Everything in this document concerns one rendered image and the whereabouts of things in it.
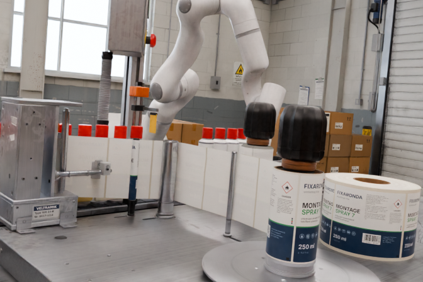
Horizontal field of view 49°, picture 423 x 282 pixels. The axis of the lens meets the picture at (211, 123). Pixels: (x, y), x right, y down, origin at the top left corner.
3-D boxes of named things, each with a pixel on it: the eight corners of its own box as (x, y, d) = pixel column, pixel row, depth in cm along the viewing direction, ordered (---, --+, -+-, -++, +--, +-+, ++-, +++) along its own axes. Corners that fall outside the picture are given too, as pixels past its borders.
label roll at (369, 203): (367, 230, 116) (373, 173, 116) (435, 257, 98) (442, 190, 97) (301, 233, 108) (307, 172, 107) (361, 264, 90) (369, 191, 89)
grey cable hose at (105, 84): (99, 126, 130) (105, 50, 129) (94, 124, 132) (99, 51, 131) (111, 126, 132) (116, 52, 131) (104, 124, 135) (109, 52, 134)
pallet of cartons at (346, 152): (295, 217, 490) (304, 109, 484) (246, 199, 561) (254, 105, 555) (368, 209, 556) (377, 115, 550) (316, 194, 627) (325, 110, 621)
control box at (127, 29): (106, 50, 125) (111, -22, 124) (111, 55, 142) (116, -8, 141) (144, 53, 126) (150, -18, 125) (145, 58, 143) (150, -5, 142)
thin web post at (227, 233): (226, 238, 100) (234, 152, 99) (221, 235, 101) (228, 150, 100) (233, 236, 101) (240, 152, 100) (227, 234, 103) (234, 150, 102)
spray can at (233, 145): (228, 192, 150) (233, 129, 149) (216, 189, 154) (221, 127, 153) (238, 190, 154) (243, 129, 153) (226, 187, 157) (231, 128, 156)
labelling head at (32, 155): (11, 230, 92) (19, 101, 91) (-10, 214, 102) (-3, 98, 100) (77, 222, 102) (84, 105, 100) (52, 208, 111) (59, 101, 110)
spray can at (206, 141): (201, 194, 144) (207, 128, 143) (191, 191, 148) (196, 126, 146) (214, 192, 147) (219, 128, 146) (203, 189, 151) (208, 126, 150)
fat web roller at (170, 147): (162, 219, 110) (169, 141, 109) (152, 214, 114) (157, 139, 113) (177, 217, 113) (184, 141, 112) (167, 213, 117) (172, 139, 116)
